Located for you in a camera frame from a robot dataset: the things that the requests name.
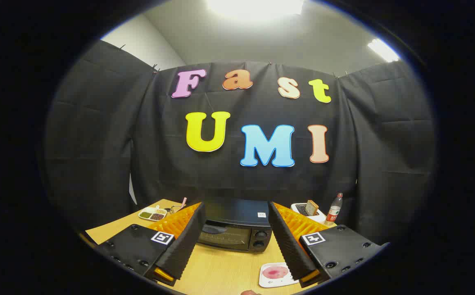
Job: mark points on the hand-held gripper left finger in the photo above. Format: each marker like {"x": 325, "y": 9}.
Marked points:
{"x": 188, "y": 239}

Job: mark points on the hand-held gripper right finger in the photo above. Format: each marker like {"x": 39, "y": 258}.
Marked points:
{"x": 288, "y": 246}

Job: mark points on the pink round ham slice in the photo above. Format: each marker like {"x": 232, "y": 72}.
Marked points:
{"x": 275, "y": 272}

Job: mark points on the white square plate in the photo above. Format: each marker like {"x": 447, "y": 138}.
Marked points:
{"x": 268, "y": 281}

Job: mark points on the black toaster oven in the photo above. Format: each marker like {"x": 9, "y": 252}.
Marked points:
{"x": 237, "y": 211}

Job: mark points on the white pop-up toaster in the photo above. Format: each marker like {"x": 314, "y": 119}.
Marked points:
{"x": 319, "y": 217}

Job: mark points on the pink checkered stick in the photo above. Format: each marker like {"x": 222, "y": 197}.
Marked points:
{"x": 184, "y": 202}

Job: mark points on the brown bread slice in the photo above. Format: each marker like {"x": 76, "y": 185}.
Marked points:
{"x": 312, "y": 208}

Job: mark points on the white divided dish of beans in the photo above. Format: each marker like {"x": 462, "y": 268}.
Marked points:
{"x": 152, "y": 214}

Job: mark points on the clear water bottle red label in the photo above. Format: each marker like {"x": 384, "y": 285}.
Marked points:
{"x": 333, "y": 211}

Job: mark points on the small ceiling light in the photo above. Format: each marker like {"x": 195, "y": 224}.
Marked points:
{"x": 383, "y": 50}

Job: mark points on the large ceiling light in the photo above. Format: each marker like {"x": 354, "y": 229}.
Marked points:
{"x": 256, "y": 6}

